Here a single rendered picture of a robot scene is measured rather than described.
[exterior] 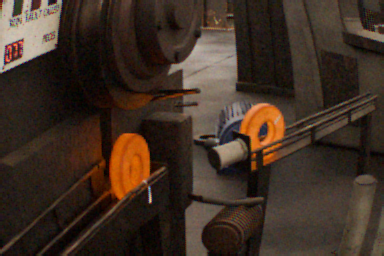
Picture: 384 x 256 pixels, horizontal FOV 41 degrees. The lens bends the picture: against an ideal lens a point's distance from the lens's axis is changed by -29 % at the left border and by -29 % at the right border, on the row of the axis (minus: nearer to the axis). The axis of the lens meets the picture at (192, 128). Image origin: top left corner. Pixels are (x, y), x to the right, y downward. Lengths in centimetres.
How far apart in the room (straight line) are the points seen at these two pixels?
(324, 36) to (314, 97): 49
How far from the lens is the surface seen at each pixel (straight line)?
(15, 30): 113
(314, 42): 408
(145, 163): 154
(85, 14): 124
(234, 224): 173
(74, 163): 137
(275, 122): 191
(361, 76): 396
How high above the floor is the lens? 122
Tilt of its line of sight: 15 degrees down
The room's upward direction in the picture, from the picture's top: 1 degrees counter-clockwise
